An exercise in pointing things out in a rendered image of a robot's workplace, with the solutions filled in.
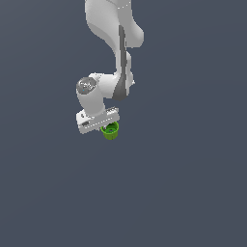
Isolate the small green cup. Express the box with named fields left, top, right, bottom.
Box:
left=100, top=121, right=121, bottom=141

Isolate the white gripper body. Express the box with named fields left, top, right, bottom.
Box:
left=75, top=106, right=121, bottom=135

